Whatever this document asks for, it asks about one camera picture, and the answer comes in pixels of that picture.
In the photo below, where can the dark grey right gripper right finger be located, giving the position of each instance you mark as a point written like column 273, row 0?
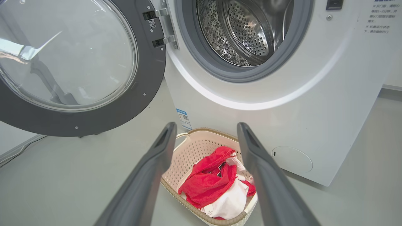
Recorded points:
column 273, row 188

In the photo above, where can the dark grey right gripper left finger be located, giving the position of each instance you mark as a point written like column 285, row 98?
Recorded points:
column 141, row 188

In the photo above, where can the white garment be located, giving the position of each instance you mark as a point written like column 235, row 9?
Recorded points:
column 230, row 201

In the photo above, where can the red garment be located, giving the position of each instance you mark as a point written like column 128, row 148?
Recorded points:
column 204, row 185

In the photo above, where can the round dark washing machine door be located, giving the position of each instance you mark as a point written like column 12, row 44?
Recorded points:
column 132, row 103

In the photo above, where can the cream perforated laundry basket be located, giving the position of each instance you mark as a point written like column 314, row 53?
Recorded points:
column 191, row 150

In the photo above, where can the white front-load washing machine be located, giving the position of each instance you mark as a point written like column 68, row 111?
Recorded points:
column 314, row 110

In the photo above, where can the blue energy label sticker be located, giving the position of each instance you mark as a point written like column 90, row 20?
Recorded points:
column 183, row 119

